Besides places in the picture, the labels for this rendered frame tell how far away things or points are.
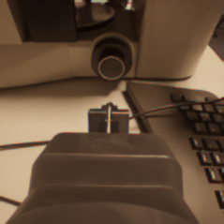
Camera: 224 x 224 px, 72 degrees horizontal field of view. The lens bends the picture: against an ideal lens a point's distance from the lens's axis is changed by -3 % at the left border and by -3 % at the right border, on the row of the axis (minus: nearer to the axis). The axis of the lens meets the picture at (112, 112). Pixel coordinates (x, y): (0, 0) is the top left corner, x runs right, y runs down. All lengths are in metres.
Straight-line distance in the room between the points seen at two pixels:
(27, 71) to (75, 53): 0.09
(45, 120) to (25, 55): 0.11
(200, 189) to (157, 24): 0.22
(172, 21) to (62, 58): 0.18
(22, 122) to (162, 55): 0.24
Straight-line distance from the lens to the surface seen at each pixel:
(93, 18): 0.32
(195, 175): 0.20
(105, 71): 0.24
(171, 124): 0.22
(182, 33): 0.28
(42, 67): 0.30
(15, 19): 0.30
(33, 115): 0.27
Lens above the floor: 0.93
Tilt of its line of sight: 48 degrees down
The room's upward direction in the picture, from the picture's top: 1 degrees clockwise
